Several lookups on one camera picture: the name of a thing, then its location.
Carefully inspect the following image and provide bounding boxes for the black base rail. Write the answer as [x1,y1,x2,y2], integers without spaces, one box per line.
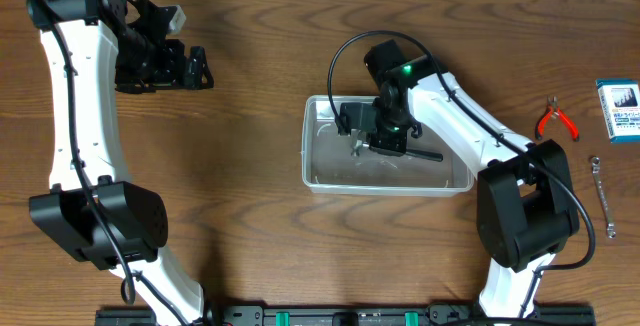
[94,303,597,326]

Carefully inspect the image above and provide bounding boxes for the red handled pliers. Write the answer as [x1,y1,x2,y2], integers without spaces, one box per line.
[534,96,580,142]

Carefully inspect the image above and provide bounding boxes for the silver wrench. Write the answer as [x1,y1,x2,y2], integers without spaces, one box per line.
[590,156,617,239]

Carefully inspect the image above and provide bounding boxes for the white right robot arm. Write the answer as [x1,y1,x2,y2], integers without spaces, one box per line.
[364,40,579,318]

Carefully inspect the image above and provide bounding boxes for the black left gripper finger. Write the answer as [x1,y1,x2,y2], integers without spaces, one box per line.
[184,69,213,89]
[188,46,206,69]

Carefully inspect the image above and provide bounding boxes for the blue white box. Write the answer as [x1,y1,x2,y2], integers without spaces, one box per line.
[596,78,639,144]

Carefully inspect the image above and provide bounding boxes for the clear plastic container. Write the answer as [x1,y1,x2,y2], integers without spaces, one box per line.
[301,95,475,197]

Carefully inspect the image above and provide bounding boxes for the small claw hammer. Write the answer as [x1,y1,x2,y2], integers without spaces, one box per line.
[351,138,444,162]

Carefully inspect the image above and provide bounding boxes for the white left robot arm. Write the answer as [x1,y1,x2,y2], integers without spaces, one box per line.
[27,0,220,325]

